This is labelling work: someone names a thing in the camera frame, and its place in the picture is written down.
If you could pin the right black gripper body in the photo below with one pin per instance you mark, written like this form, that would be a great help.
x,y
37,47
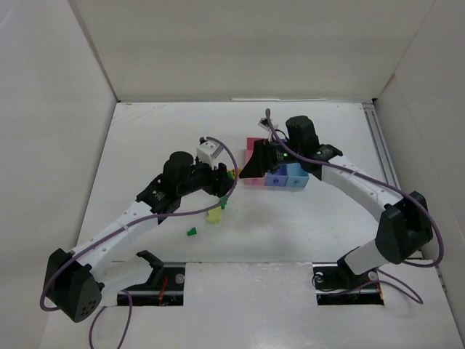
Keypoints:
x,y
269,156

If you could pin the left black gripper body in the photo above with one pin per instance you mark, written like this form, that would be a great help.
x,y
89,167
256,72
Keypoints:
x,y
221,177

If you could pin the orange rounded lego brick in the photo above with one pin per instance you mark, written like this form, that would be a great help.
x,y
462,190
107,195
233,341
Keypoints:
x,y
234,173

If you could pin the dark green lego brick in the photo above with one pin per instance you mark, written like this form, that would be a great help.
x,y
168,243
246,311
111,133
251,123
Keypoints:
x,y
223,202

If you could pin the light green large lego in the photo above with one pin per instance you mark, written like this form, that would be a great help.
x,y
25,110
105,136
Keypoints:
x,y
214,216

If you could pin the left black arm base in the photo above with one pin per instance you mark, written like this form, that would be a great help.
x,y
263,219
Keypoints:
x,y
164,286

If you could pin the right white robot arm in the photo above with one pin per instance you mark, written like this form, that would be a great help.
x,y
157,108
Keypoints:
x,y
404,221

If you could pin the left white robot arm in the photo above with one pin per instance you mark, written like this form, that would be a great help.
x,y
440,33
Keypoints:
x,y
77,280

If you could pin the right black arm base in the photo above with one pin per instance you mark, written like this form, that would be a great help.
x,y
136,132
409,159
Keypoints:
x,y
336,284

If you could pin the pink container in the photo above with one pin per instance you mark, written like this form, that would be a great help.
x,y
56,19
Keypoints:
x,y
249,148

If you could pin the purple-blue container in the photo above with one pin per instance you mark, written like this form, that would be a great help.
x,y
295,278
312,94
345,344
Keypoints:
x,y
278,178

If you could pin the small green wedge lego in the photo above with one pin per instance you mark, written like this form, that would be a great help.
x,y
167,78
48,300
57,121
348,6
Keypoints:
x,y
191,232

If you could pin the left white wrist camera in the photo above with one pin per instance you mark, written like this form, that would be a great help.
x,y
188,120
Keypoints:
x,y
208,151

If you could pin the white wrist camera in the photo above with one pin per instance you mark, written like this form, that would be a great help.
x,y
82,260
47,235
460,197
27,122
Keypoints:
x,y
264,124
208,151

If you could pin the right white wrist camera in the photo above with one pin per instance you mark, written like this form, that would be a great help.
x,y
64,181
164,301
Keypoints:
x,y
264,124

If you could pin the aluminium rail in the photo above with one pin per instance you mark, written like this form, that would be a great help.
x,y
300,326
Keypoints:
x,y
390,176

